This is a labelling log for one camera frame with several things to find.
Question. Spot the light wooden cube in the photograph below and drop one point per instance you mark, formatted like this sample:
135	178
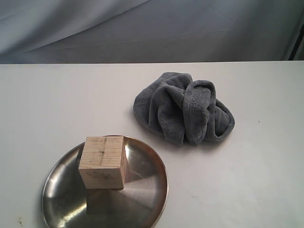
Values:
103	163

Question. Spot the black metal stand pole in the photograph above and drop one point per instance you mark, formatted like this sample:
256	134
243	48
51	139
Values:
297	49

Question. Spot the round stainless steel plate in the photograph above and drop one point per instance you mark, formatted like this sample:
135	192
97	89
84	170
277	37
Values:
66	203

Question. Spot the grey backdrop cloth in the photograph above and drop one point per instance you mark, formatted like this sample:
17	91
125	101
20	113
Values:
146	31

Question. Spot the grey fleece cloth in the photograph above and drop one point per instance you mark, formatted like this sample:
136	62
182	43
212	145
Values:
183	110

